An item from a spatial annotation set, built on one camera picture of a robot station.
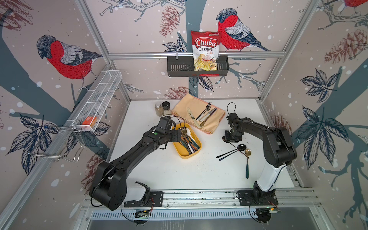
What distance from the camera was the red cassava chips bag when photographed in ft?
2.73

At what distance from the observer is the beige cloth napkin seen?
3.46 ft

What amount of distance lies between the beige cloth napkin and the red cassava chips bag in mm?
365
